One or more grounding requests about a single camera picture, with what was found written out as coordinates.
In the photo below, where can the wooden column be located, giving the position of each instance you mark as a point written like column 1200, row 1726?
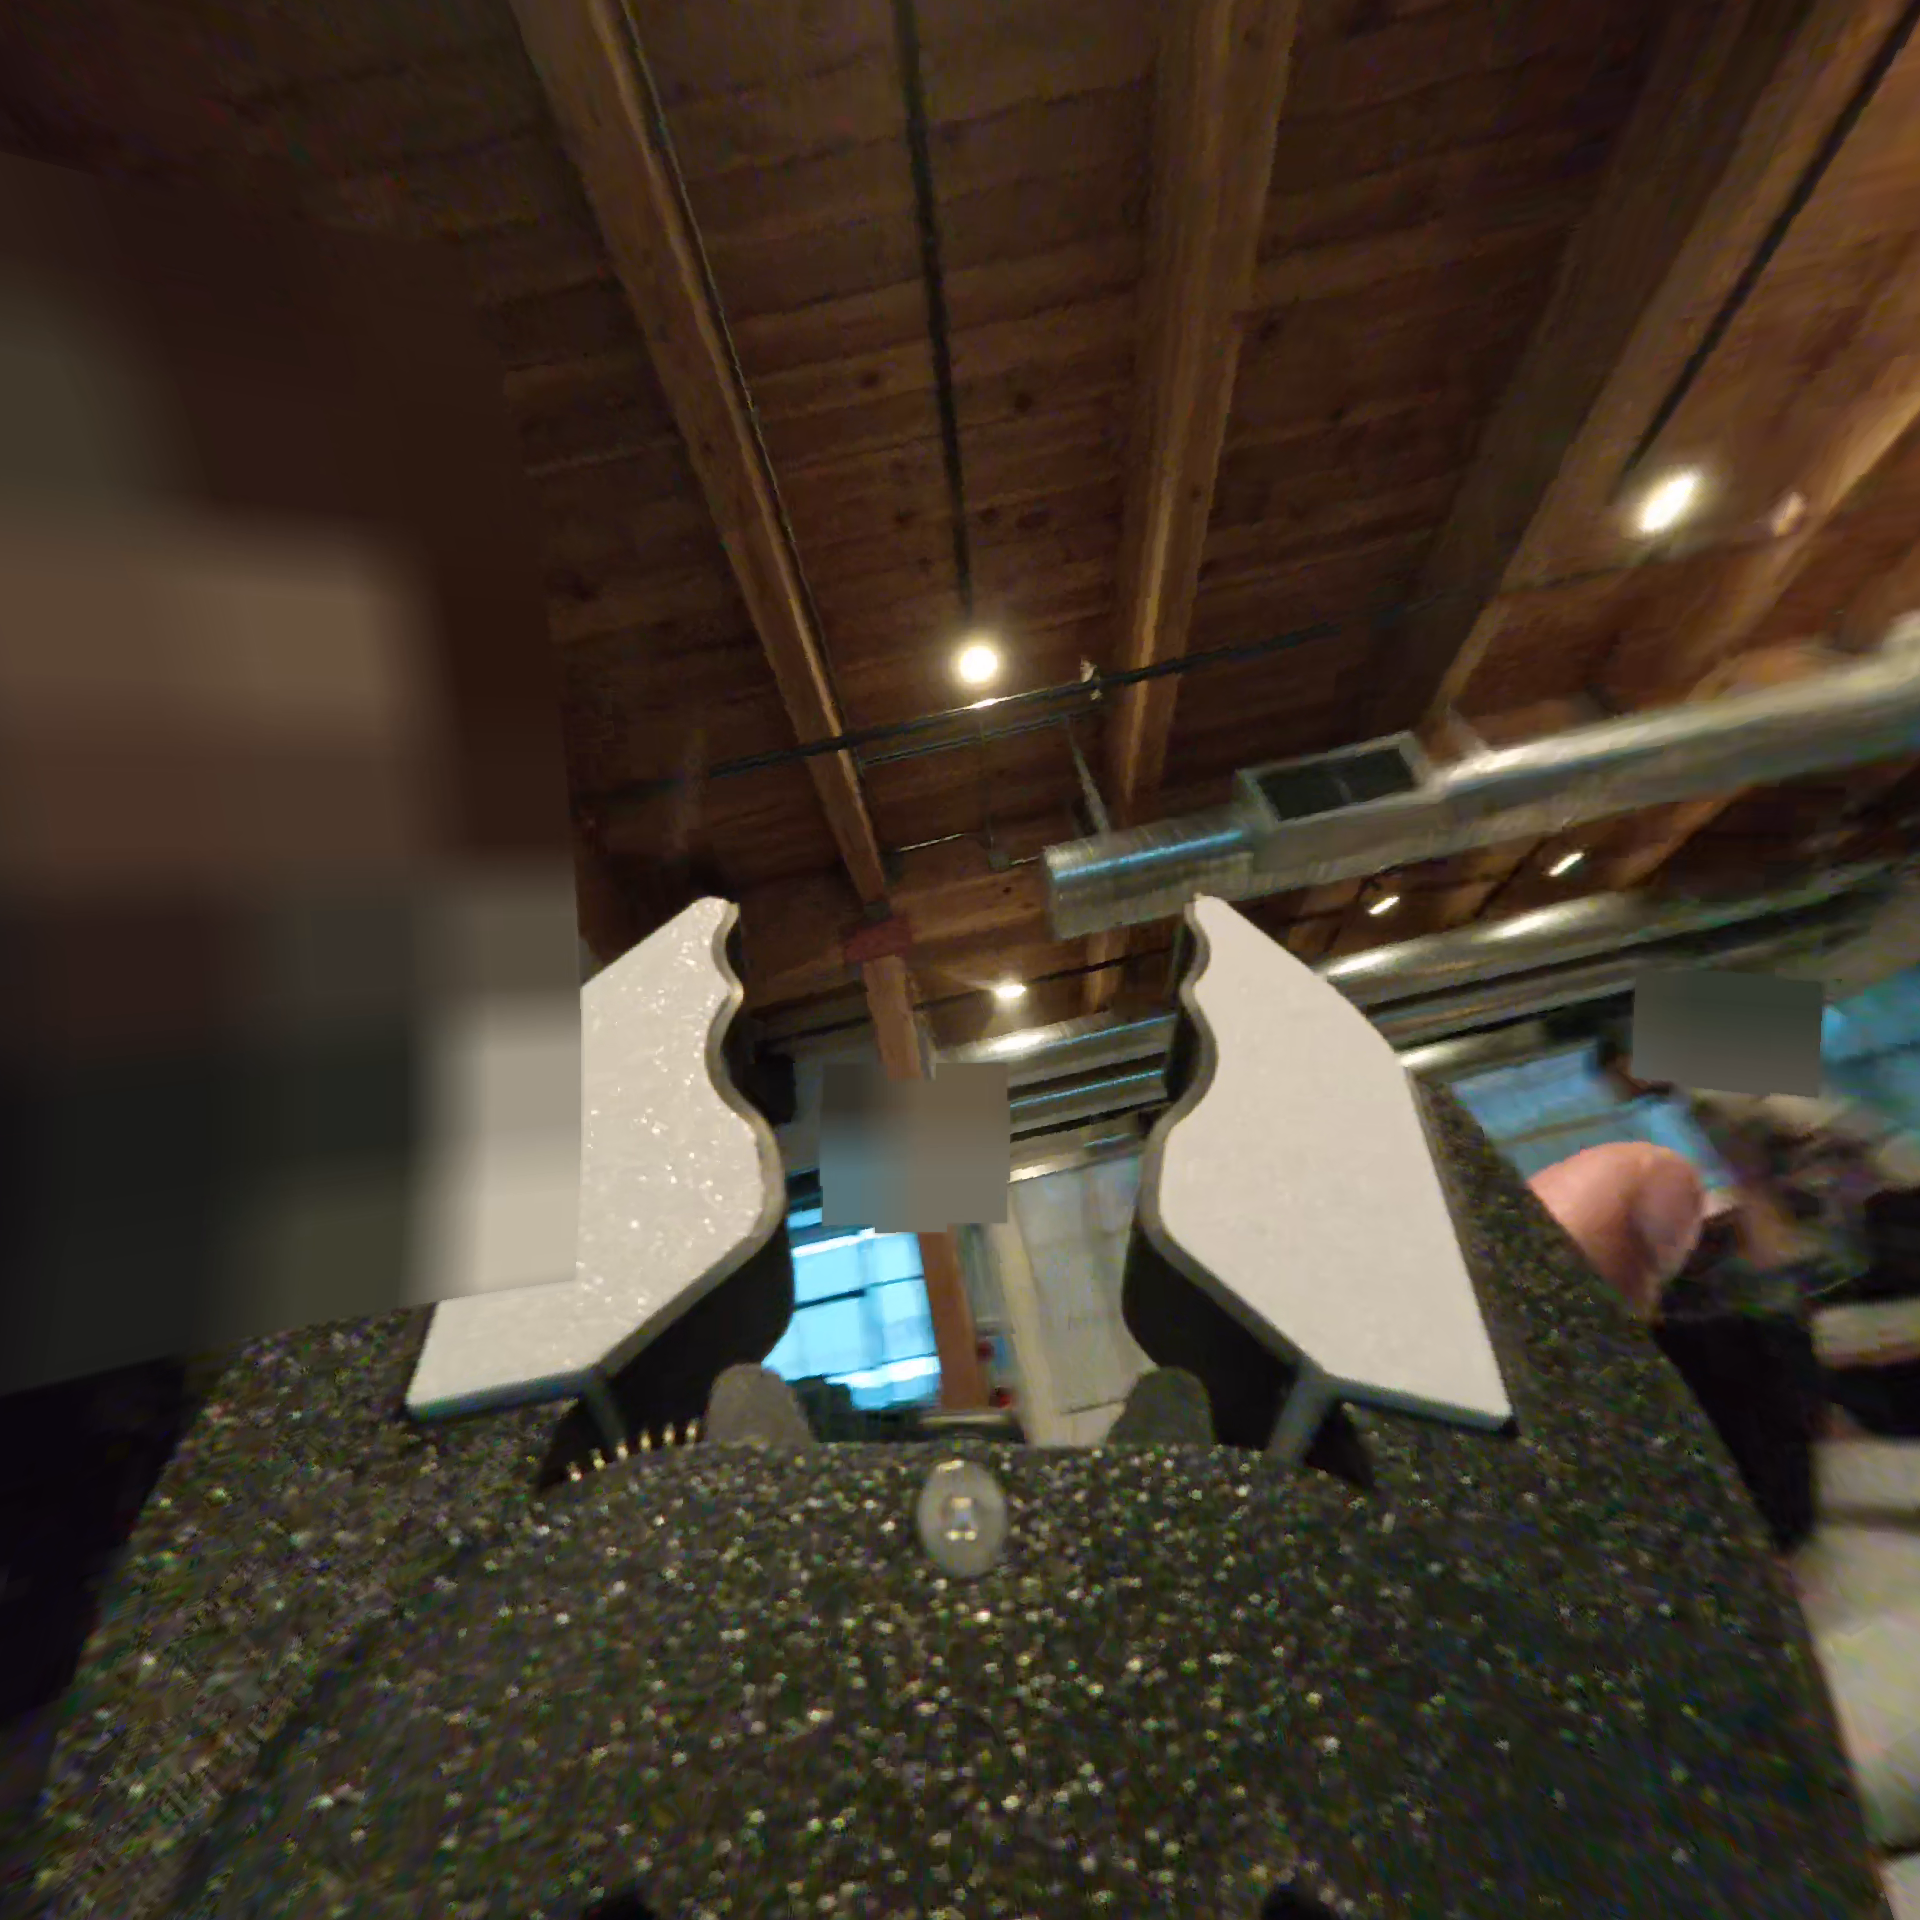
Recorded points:
column 945, row 1276

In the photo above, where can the person's right hand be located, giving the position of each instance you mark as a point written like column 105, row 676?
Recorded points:
column 1611, row 1214

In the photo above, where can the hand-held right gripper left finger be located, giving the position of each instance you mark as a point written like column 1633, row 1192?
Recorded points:
column 660, row 1171

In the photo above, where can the metal ceiling duct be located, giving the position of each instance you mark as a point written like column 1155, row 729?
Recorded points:
column 1140, row 885

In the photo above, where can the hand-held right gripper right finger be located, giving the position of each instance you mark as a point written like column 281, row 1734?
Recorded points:
column 1320, row 1184

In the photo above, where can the bright window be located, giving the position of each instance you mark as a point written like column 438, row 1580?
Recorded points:
column 849, row 1306

